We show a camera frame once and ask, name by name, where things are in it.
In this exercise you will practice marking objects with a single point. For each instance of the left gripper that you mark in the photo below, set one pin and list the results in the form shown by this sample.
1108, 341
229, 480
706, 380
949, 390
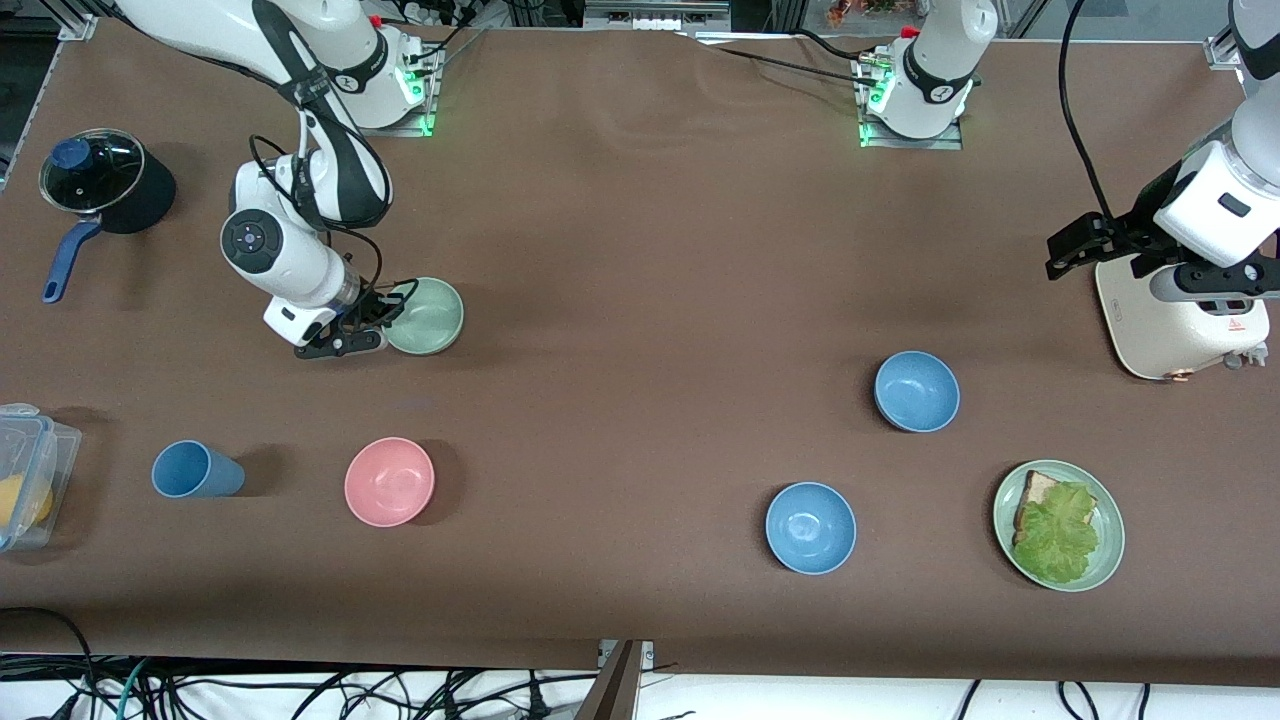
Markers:
1132, 232

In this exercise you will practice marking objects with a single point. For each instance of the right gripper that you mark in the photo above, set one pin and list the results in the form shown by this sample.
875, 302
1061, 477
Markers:
371, 306

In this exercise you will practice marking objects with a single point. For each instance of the green bowl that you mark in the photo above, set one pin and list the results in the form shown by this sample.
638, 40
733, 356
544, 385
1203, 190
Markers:
435, 315

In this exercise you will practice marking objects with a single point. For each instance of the blue bowl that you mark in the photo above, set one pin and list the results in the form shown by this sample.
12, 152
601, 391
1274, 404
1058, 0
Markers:
915, 390
810, 528

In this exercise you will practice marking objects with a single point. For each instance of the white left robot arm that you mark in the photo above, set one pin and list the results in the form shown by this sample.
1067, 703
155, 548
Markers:
935, 60

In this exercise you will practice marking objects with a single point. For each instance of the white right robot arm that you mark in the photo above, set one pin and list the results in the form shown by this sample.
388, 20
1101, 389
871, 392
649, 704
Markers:
280, 250

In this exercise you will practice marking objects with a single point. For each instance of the pink bowl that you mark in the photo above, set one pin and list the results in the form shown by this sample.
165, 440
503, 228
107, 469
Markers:
390, 482

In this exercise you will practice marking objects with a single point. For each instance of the cream white toaster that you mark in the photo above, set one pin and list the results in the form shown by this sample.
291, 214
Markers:
1160, 330

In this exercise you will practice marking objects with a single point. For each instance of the brown table cover mat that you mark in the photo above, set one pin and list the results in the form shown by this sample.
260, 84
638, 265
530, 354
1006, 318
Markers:
600, 250

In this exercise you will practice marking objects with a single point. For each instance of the blue cup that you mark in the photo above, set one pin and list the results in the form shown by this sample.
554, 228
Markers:
195, 470

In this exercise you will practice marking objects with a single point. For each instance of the toast slice with brown crust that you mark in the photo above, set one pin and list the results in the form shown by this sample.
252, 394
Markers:
1040, 487

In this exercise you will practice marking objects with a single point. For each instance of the green plate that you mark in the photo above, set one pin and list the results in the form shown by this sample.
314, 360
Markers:
1112, 530

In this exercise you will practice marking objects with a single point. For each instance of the green lettuce leaf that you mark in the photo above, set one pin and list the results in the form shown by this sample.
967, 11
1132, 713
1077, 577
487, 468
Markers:
1055, 540

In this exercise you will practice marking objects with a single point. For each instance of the orange packaged items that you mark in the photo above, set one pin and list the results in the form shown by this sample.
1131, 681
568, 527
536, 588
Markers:
860, 10

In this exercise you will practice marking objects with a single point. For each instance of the clear plastic food container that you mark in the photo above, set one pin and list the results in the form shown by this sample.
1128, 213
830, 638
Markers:
55, 450

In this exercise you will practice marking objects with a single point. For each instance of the grey power strip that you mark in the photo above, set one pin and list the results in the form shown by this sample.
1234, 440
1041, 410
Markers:
655, 15

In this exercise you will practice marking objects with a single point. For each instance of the yellow fruit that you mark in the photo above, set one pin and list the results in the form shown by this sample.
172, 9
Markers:
15, 500

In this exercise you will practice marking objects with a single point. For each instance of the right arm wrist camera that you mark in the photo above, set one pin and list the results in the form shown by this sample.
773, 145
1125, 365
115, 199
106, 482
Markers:
340, 345

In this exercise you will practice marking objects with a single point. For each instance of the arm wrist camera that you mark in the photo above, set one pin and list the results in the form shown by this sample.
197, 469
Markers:
340, 345
1175, 282

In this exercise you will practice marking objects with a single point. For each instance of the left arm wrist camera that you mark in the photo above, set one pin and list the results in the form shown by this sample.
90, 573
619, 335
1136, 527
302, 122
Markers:
1175, 282

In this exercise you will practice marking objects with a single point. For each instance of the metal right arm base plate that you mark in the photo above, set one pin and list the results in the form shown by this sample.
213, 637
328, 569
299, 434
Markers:
400, 128

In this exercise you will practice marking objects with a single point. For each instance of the aluminium frame profile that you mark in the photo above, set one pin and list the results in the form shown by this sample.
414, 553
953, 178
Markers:
80, 27
1225, 50

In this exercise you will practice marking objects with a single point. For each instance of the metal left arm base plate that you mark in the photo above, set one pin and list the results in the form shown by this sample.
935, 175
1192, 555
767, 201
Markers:
920, 143

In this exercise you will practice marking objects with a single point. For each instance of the metal camera stand bracket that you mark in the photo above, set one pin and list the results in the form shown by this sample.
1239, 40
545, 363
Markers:
620, 690

